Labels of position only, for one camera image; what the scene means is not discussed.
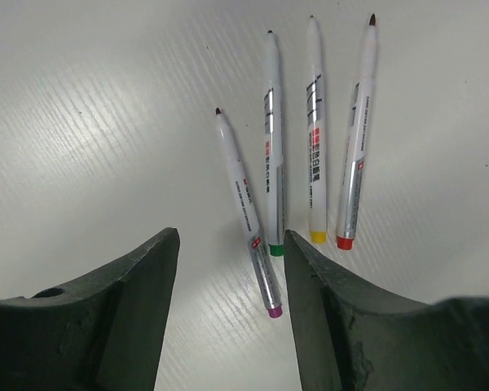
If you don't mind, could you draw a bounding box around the red marker pen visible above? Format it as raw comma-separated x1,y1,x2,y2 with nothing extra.
336,14,378,251

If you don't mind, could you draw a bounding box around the yellow marker pen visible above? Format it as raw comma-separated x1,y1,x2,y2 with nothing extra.
305,15,328,244

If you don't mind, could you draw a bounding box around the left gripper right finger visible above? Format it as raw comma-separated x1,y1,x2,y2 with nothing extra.
284,231,489,390

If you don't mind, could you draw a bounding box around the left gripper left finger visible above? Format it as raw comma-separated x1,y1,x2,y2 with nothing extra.
0,227,179,390

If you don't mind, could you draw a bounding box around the green marker pen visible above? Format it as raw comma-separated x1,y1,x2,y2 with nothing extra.
263,30,284,257

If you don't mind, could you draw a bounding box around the purple marker pen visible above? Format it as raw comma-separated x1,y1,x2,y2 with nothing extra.
215,108,283,319

